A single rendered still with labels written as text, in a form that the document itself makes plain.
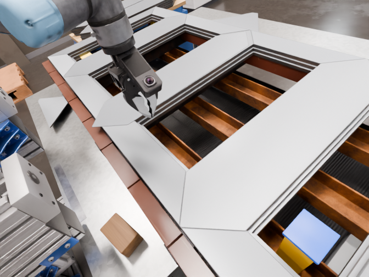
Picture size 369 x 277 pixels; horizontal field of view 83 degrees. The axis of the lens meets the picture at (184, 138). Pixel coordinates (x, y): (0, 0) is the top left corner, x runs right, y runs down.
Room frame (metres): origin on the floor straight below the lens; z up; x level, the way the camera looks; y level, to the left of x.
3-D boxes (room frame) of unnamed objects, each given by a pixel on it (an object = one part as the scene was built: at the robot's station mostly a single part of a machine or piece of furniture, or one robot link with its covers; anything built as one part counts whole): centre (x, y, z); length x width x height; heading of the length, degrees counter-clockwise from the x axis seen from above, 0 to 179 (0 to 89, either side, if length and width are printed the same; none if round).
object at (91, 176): (0.67, 0.47, 0.66); 1.30 x 0.20 x 0.03; 26
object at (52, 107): (1.00, 0.60, 0.70); 0.39 x 0.12 x 0.04; 26
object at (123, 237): (0.24, 0.24, 0.70); 0.10 x 0.06 x 0.05; 39
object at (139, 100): (0.46, 0.09, 0.94); 0.06 x 0.03 x 0.09; 26
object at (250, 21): (1.19, -0.47, 0.77); 0.45 x 0.20 x 0.04; 26
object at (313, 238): (0.07, -0.15, 0.88); 0.06 x 0.06 x 0.02; 26
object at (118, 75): (0.48, 0.08, 1.05); 0.09 x 0.08 x 0.12; 26
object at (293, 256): (0.07, -0.15, 0.78); 0.05 x 0.05 x 0.19; 26
